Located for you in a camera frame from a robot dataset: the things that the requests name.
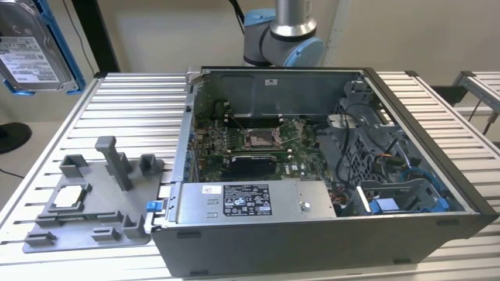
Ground hard disk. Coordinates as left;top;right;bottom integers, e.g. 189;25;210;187
0;0;88;96

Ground grey metal disk bay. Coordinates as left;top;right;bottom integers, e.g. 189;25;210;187
354;177;448;216

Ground CPU socket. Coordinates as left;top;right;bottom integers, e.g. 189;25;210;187
244;128;280;151

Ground black RAM slot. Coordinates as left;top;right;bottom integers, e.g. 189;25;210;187
224;113;284;118
224;119;284;124
224;122;284;128
224;116;284;121

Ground black graphics card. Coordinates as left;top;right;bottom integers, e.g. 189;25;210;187
222;149;292;181

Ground metal locking lever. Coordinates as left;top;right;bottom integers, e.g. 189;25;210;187
282;119;308;144

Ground green motherboard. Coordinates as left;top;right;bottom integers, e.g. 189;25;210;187
193;114;333;184

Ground grey perforated drive cage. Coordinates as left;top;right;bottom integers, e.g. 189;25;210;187
316;96;430;188

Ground grey power supply unit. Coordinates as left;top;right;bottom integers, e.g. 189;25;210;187
174;180;337;225

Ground black open PC case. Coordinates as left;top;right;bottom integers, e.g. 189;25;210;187
149;66;500;277

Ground blue plastic bay clip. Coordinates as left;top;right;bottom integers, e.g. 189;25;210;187
369;198;400;214

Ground grey plastic parts rack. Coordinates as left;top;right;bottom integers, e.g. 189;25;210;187
21;135;166;254

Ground silver CPU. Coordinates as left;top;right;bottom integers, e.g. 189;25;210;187
52;185;85;209

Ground green RAM stick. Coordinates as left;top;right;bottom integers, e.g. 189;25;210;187
48;214;117;221

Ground black round monitor base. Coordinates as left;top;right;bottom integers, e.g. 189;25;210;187
0;122;33;155

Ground aluminium slat side table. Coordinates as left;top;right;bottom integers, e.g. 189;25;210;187
452;70;500;138

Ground long black wire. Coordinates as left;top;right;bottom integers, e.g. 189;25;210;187
337;102;376;189

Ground black power connector wire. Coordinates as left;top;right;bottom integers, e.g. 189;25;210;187
373;153;406;171

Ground thick black cable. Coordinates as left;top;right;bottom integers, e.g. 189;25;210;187
228;0;248;26

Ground light blue data wire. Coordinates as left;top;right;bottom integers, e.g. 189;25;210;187
401;166;444;203

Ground black metal stand post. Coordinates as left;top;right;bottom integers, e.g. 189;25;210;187
72;0;121;74

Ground black flat bracket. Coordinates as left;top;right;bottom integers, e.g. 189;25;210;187
430;84;468;104

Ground thin black hanging cable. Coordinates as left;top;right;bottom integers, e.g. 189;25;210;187
61;0;97;74

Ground thin black floor cable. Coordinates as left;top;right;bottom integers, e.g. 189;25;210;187
0;167;25;179

